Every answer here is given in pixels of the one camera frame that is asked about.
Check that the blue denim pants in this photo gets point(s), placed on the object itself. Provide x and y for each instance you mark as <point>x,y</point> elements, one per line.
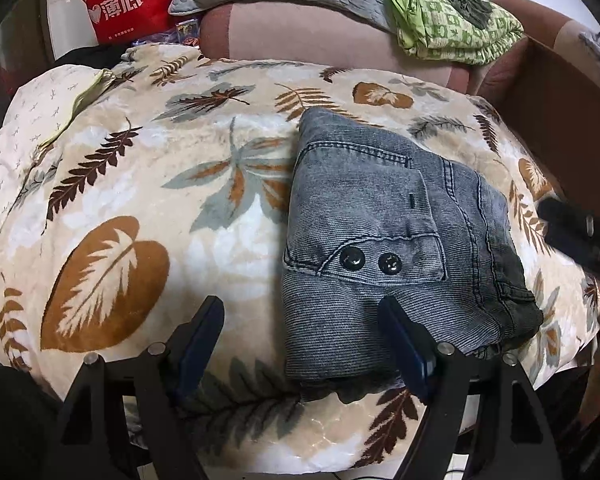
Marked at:
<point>380,210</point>

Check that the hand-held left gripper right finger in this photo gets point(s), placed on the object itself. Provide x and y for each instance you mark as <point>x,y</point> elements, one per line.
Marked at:
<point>407,355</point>

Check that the beige leaf-print blanket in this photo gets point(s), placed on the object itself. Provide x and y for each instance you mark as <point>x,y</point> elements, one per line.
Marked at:
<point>180,185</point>

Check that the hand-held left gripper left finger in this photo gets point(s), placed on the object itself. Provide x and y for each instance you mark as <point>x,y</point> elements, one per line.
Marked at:
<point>200,355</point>

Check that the green patterned cloth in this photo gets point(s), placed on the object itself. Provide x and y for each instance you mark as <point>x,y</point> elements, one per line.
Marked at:
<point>445,25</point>

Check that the black cloth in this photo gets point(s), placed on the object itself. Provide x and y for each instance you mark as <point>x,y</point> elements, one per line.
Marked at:
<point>87,56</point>

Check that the colourful small packets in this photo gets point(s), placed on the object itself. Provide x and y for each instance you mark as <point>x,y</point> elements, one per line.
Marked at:
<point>187,31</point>

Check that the brown cardboard box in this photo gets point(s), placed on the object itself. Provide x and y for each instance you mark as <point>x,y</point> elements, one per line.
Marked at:
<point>565,125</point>

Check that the white small-print pillow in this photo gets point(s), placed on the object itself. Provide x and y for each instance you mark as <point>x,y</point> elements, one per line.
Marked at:
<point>35,115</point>

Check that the red shopping bag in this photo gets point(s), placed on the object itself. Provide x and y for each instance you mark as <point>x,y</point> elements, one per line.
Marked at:
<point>125,5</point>

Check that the pink sofa cushion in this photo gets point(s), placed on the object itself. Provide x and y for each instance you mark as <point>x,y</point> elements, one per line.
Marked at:
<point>305,40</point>

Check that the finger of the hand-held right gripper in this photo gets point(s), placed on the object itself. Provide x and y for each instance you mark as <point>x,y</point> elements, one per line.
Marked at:
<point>575,237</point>

